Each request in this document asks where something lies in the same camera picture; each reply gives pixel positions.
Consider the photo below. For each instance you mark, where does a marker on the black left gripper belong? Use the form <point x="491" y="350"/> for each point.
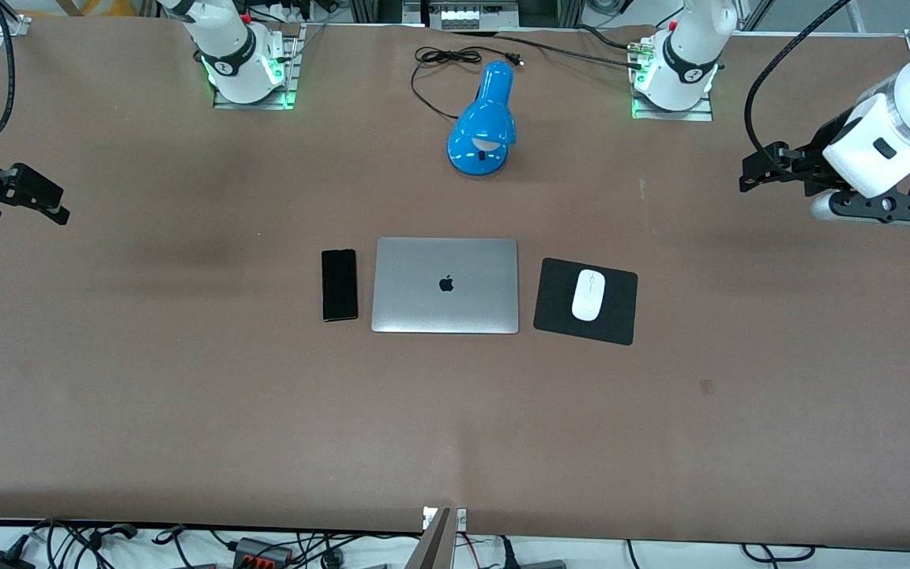
<point x="815" y="156"/>

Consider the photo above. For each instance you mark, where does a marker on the black mouse pad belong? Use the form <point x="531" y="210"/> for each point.
<point x="621" y="308"/>

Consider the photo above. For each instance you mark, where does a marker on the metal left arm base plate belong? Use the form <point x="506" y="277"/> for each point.
<point x="672" y="114"/>

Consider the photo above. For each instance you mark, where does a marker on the grey connector with orange levers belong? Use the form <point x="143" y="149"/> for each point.
<point x="261" y="551"/>

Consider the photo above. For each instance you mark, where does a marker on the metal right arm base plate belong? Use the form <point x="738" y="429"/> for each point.
<point x="287" y="79"/>

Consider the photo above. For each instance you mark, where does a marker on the blue desk lamp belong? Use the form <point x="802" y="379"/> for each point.
<point x="486" y="118"/>

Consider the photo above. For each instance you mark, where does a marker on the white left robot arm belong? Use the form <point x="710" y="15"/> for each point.
<point x="881" y="142"/>

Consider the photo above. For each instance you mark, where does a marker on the black smartphone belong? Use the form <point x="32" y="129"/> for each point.
<point x="340" y="284"/>

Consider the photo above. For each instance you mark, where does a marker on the black power adapter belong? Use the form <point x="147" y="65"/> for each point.
<point x="1" y="561"/>

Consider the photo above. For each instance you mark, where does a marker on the aluminium camera mount profile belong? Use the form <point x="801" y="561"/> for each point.
<point x="435" y="545"/>

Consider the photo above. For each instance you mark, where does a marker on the white computer mouse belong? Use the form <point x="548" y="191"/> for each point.
<point x="588" y="296"/>

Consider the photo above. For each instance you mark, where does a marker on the white power strip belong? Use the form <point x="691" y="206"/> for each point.
<point x="475" y="16"/>

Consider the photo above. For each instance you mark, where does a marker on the silver closed laptop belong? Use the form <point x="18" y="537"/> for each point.
<point x="445" y="308"/>

